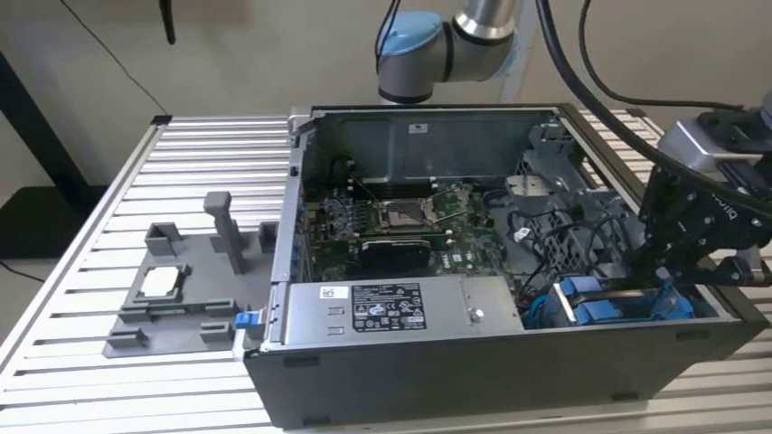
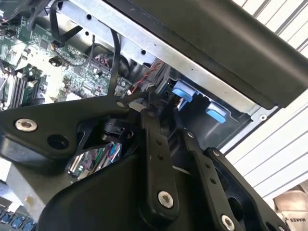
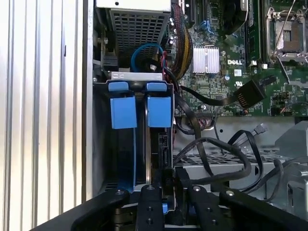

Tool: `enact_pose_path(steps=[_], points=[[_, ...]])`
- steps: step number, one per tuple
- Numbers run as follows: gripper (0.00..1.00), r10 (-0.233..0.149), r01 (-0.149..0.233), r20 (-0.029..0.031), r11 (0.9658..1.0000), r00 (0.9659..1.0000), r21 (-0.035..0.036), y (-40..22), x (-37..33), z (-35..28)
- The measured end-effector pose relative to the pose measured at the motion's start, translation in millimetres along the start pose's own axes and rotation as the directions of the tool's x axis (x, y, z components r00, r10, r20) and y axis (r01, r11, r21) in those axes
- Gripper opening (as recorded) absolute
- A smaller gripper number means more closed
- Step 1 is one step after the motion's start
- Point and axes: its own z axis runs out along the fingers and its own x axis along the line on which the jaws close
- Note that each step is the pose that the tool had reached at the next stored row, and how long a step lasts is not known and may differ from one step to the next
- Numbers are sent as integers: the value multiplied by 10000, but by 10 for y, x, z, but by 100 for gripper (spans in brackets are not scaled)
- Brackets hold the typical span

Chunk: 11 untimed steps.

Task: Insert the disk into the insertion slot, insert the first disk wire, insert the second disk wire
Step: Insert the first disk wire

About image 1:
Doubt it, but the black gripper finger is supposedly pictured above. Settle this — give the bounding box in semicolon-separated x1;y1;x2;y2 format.
668;248;760;287
625;241;672;285

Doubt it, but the black disk wire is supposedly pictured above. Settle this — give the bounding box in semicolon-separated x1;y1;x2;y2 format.
576;215;638;284

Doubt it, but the grey metal drive cage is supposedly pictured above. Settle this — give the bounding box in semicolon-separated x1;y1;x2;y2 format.
502;121;641;290

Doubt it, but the green motherboard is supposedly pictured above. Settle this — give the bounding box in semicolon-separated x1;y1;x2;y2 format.
304;180;520;284

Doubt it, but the metal socket cover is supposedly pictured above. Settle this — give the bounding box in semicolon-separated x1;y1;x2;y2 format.
428;187;472;218

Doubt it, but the silver power supply unit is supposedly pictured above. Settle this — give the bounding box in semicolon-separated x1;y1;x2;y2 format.
282;275;525;349

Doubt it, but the CPU socket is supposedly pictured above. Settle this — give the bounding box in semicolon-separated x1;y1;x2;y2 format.
376;198;436;234

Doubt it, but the dark grey PC case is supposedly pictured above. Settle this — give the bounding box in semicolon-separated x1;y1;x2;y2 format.
244;102;772;430

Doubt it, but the thin locking lever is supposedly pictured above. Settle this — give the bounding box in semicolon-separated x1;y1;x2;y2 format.
352;176;382;203

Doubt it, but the grey parts rack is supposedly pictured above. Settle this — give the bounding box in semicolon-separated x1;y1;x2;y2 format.
101;192;278;361

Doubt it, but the silver CPU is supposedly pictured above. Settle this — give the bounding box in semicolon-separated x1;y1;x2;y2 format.
138;266;184;297

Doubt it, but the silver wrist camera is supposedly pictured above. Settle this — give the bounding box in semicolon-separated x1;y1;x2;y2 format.
656;116;765;174

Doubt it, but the blue data wire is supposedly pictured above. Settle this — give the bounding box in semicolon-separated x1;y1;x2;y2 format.
522;292;550;327

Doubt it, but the black wire white connector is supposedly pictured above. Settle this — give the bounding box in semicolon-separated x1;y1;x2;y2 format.
505;210;536;248

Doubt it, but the thin black camera cable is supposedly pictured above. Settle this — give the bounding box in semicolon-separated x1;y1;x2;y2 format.
578;0;746;112

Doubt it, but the thick black gripper cable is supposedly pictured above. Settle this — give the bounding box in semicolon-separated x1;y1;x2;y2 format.
534;0;753;198

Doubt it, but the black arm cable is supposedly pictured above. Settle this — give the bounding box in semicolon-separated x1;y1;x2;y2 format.
373;0;402;52

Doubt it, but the black hanging strap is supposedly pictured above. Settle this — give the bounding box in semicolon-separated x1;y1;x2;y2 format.
157;0;177;45

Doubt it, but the thin black wall cable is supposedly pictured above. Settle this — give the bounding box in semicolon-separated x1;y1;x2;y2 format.
58;0;173;118

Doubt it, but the black stand post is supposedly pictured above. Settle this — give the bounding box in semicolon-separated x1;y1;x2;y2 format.
0;49;108;259

